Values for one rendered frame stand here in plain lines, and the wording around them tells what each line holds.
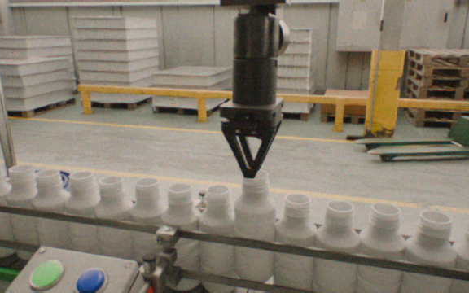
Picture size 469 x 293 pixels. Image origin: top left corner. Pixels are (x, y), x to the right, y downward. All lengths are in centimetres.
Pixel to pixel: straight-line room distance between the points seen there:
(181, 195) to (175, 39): 767
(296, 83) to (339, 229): 538
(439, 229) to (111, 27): 651
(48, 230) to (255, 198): 36
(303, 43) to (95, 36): 340
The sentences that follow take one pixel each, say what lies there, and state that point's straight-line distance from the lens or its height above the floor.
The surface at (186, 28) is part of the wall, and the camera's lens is 809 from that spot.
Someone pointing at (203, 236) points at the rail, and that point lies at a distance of 56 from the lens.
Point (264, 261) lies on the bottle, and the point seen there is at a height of 107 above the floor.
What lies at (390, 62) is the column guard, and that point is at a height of 97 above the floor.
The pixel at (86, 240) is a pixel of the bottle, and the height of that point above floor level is 106.
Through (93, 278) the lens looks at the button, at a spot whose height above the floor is 112.
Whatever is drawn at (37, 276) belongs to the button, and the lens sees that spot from 53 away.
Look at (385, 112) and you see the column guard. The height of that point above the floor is 37.
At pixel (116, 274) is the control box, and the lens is 50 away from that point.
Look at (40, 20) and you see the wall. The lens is 991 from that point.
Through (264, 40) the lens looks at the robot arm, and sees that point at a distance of 47.
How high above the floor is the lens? 140
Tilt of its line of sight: 18 degrees down
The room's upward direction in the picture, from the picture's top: straight up
